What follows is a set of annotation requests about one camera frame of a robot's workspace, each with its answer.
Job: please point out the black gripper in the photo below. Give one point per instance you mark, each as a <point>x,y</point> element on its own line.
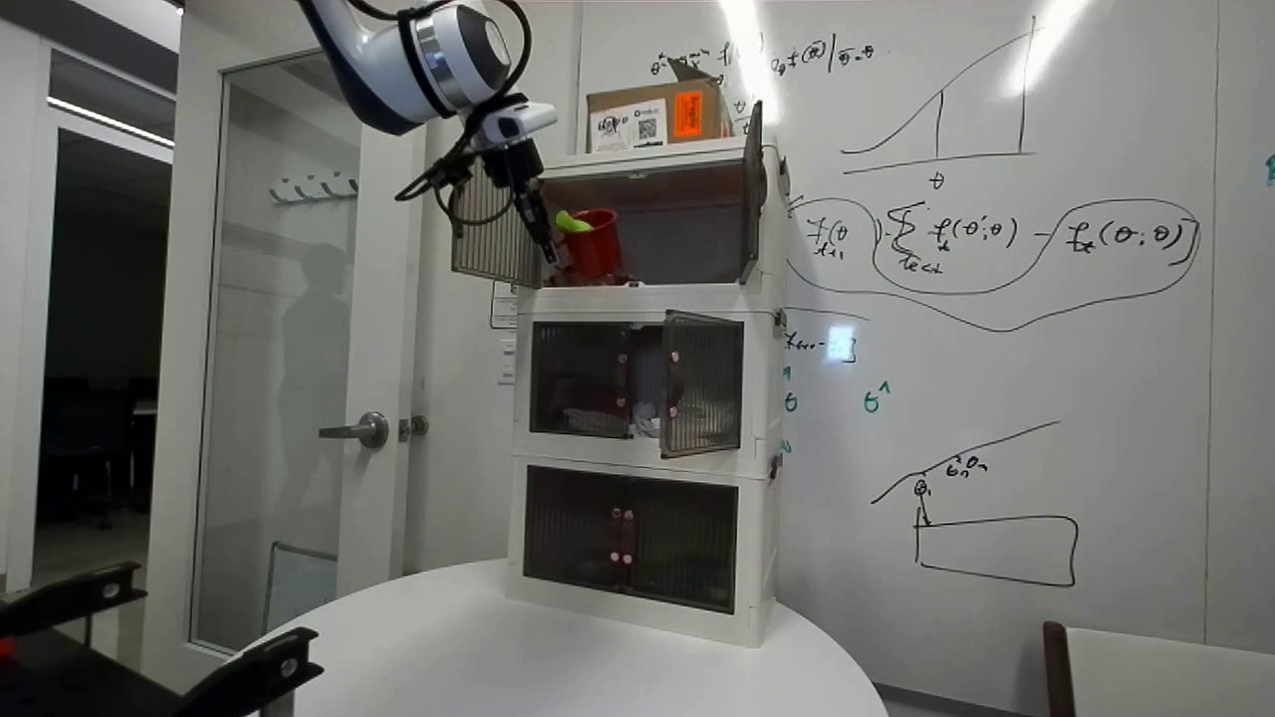
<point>512,165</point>

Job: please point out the red metal cup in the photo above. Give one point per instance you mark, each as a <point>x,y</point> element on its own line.
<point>595,253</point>

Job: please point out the light green plastic piece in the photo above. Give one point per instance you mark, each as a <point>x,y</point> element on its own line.
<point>573,225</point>

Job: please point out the ribbed metal panel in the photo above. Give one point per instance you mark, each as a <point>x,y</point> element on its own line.
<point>495,253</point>

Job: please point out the brown cardboard box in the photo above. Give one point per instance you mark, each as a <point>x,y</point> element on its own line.
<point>657,116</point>

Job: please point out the white room door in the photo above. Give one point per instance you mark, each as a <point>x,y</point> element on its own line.
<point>381,331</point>

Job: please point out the translucent cabinet door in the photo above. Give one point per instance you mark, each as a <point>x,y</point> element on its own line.
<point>754,200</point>
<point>702,383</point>
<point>629,540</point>

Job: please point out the white coat hook rack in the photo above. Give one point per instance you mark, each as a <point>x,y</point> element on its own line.
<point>317,190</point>

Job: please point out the silver door lock knob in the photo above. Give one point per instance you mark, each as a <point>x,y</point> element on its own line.
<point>411,429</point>

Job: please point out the white three-tier cabinet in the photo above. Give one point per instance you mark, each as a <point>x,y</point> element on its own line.
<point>763,402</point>

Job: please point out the black metal bar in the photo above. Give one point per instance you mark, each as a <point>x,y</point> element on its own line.
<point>65,601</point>
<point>261,664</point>

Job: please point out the wood-framed white chair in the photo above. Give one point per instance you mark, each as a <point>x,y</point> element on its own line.
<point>1158,680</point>

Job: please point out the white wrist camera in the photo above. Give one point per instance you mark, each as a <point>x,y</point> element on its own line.
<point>518,120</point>

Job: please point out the white light switch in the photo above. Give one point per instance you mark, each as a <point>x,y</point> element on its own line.
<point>504,339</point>

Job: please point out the large wall whiteboard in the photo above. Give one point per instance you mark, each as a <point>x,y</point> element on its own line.
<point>1062,402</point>

